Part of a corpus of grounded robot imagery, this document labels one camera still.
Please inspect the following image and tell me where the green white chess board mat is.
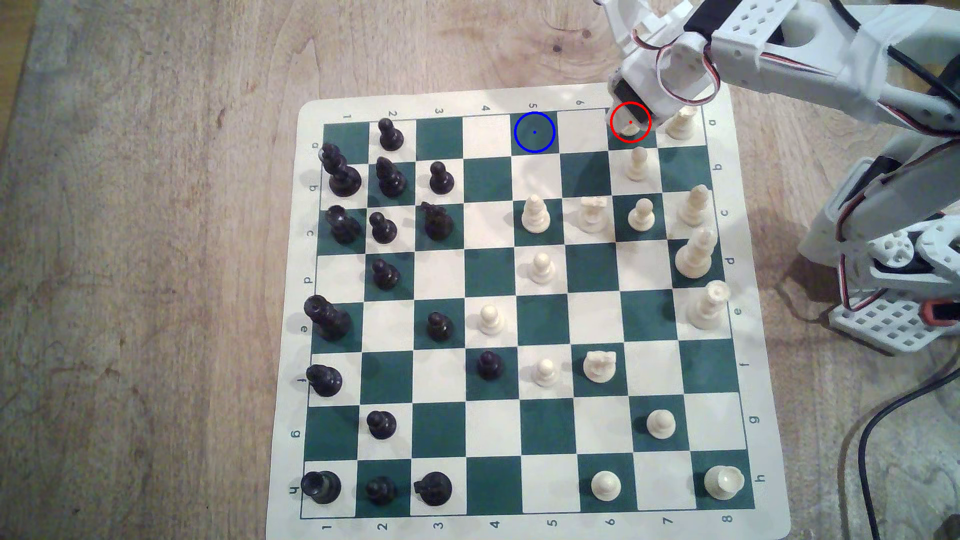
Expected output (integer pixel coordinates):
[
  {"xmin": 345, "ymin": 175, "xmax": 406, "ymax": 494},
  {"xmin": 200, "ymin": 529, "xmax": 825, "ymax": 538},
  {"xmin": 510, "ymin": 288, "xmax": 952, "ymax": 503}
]
[{"xmin": 264, "ymin": 76, "xmax": 792, "ymax": 540}]

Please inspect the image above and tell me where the looped gripper servo wire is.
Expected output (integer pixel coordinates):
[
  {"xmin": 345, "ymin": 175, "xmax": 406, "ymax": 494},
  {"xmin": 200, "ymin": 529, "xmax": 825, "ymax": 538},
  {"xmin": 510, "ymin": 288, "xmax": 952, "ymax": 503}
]
[{"xmin": 654, "ymin": 41, "xmax": 723, "ymax": 107}]

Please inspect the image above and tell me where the black chess rook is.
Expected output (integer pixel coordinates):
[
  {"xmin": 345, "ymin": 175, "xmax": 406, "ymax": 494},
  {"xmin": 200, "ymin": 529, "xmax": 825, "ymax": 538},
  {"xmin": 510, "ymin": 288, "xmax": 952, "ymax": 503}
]
[{"xmin": 300, "ymin": 470, "xmax": 342, "ymax": 505}]

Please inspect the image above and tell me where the white chess knight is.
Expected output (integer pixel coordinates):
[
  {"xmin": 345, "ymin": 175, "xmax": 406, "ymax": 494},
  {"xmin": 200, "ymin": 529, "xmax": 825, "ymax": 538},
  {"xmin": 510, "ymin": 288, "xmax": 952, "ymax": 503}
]
[
  {"xmin": 582, "ymin": 349, "xmax": 618, "ymax": 384},
  {"xmin": 576, "ymin": 197, "xmax": 609, "ymax": 234}
]

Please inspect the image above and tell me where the black power cable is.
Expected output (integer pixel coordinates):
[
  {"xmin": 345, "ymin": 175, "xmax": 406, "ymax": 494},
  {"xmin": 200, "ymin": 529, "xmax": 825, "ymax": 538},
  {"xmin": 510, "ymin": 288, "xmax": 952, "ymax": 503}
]
[{"xmin": 857, "ymin": 373, "xmax": 960, "ymax": 540}]

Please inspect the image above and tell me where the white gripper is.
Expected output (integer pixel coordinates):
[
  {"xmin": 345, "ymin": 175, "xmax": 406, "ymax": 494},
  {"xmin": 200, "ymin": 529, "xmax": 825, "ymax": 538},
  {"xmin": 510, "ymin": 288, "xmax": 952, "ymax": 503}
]
[{"xmin": 596, "ymin": 0, "xmax": 726, "ymax": 126}]

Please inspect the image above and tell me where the white chess rook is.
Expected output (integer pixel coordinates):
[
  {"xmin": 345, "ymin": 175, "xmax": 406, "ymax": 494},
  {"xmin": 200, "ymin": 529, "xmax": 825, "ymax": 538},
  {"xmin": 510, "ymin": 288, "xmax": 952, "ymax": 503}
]
[
  {"xmin": 666, "ymin": 105, "xmax": 699, "ymax": 141},
  {"xmin": 704, "ymin": 465, "xmax": 745, "ymax": 501}
]

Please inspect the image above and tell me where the black bishop c1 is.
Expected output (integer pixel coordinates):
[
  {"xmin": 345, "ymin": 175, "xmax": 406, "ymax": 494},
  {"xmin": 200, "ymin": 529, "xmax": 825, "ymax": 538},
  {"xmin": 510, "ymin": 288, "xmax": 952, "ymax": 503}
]
[{"xmin": 327, "ymin": 205, "xmax": 363, "ymax": 245}]

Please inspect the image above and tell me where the white chess queen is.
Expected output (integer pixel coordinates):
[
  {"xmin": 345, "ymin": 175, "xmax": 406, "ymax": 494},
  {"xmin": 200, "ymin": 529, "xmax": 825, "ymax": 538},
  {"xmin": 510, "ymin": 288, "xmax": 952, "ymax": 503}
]
[{"xmin": 675, "ymin": 227, "xmax": 719, "ymax": 279}]

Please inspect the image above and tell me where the red white servo wire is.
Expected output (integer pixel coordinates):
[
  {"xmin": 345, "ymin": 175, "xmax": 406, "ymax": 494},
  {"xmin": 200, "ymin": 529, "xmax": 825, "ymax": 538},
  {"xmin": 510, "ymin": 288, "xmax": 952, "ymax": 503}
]
[{"xmin": 834, "ymin": 161, "xmax": 886, "ymax": 312}]

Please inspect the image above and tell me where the white grid robot base plate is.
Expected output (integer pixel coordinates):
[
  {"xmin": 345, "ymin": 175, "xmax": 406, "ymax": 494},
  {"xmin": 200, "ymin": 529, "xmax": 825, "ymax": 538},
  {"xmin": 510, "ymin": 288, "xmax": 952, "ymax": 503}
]
[{"xmin": 828, "ymin": 291, "xmax": 960, "ymax": 355}]

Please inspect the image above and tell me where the black chess knight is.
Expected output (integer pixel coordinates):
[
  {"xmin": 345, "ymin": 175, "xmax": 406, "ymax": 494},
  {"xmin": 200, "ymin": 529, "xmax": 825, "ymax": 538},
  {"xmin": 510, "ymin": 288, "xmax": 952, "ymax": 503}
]
[
  {"xmin": 414, "ymin": 472, "xmax": 453, "ymax": 507},
  {"xmin": 420, "ymin": 201, "xmax": 455, "ymax": 242}
]

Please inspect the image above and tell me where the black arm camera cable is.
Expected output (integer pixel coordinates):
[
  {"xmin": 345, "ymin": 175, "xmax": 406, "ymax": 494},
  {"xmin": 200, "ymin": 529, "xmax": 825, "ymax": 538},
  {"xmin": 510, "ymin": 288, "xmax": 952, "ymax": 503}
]
[{"xmin": 827, "ymin": 0, "xmax": 960, "ymax": 99}]

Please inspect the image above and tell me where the white chess bishop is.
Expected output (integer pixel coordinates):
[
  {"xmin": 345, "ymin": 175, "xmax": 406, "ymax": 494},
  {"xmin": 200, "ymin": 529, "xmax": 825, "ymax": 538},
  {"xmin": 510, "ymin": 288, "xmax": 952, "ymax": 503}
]
[
  {"xmin": 521, "ymin": 196, "xmax": 552, "ymax": 234},
  {"xmin": 678, "ymin": 184, "xmax": 711, "ymax": 226}
]

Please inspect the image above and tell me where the white chess king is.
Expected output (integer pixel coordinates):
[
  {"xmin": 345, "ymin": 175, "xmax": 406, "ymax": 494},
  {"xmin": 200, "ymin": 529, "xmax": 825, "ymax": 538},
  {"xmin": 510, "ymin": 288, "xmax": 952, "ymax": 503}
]
[{"xmin": 686, "ymin": 280, "xmax": 729, "ymax": 332}]

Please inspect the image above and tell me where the black chess king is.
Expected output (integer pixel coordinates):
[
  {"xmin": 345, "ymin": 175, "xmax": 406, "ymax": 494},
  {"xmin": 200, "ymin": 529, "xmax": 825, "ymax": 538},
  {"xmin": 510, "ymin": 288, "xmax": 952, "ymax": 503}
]
[{"xmin": 303, "ymin": 294, "xmax": 352, "ymax": 342}]

